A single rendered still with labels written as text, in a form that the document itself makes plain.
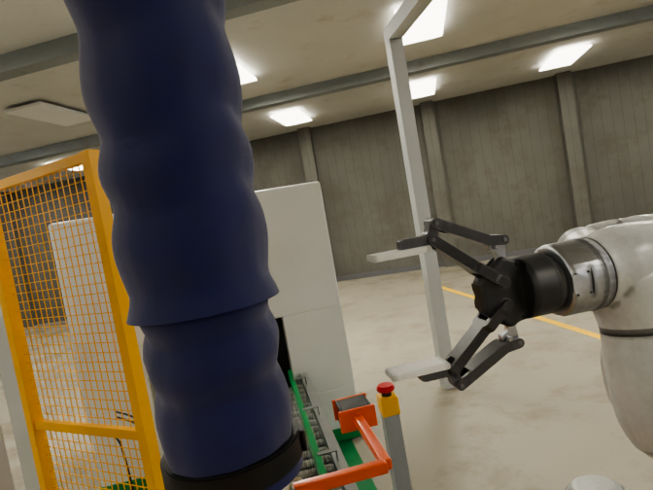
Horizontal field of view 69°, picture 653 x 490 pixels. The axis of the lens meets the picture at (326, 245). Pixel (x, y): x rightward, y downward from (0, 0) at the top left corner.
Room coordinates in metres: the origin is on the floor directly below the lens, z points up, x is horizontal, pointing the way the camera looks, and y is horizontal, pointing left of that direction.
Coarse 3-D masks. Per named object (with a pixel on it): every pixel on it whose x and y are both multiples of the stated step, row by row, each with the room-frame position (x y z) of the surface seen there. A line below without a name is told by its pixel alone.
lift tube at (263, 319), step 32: (192, 320) 0.65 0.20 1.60; (224, 320) 0.67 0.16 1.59; (256, 320) 0.71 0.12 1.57; (160, 352) 0.68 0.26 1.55; (192, 352) 0.66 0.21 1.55; (224, 352) 0.67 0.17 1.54; (256, 352) 0.69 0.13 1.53; (160, 384) 0.67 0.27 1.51; (192, 384) 0.65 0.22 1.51; (224, 384) 0.66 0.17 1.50; (256, 384) 0.69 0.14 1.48; (160, 416) 0.70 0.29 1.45; (192, 416) 0.67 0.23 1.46; (224, 416) 0.66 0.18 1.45; (256, 416) 0.68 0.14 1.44; (288, 416) 0.73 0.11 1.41; (192, 448) 0.66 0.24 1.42; (224, 448) 0.65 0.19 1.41; (256, 448) 0.67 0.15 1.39; (288, 480) 0.70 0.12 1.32
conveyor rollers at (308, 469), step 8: (304, 400) 3.06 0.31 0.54; (296, 408) 2.95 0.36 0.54; (296, 416) 2.86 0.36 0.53; (312, 416) 2.79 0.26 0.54; (312, 424) 2.69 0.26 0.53; (320, 440) 2.44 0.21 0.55; (320, 448) 2.35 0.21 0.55; (304, 456) 2.33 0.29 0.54; (312, 456) 2.33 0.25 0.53; (328, 456) 2.27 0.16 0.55; (304, 464) 2.24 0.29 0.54; (312, 464) 2.24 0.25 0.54; (328, 464) 2.19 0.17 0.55; (304, 472) 2.15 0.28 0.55; (312, 472) 2.15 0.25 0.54; (336, 488) 1.99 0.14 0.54
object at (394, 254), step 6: (426, 246) 0.53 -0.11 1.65; (384, 252) 0.55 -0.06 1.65; (390, 252) 0.54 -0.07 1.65; (396, 252) 0.53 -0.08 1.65; (402, 252) 0.53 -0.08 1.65; (408, 252) 0.53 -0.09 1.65; (414, 252) 0.53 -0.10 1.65; (420, 252) 0.53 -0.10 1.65; (426, 252) 0.53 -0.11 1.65; (366, 258) 0.55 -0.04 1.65; (372, 258) 0.52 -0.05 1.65; (378, 258) 0.52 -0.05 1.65; (384, 258) 0.52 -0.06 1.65; (390, 258) 0.52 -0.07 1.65; (396, 258) 0.53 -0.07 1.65
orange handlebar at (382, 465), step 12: (360, 420) 1.03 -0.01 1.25; (360, 432) 1.00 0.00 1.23; (372, 432) 0.96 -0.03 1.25; (372, 444) 0.91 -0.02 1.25; (384, 456) 0.86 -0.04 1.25; (348, 468) 0.84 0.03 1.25; (360, 468) 0.83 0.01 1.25; (372, 468) 0.83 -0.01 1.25; (384, 468) 0.84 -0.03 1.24; (300, 480) 0.83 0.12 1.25; (312, 480) 0.82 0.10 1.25; (324, 480) 0.82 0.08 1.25; (336, 480) 0.82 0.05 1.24; (348, 480) 0.82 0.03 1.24; (360, 480) 0.83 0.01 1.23
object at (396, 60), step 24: (408, 96) 4.16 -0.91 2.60; (408, 120) 4.15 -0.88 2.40; (408, 144) 4.15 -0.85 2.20; (408, 168) 4.18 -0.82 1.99; (432, 264) 4.16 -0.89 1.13; (432, 288) 4.15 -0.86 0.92; (0, 312) 3.59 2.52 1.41; (432, 312) 4.15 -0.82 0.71; (0, 336) 3.58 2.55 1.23; (432, 336) 4.25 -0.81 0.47; (0, 360) 3.57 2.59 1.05; (24, 432) 3.58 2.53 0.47; (24, 456) 3.58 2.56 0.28; (24, 480) 3.57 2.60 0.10
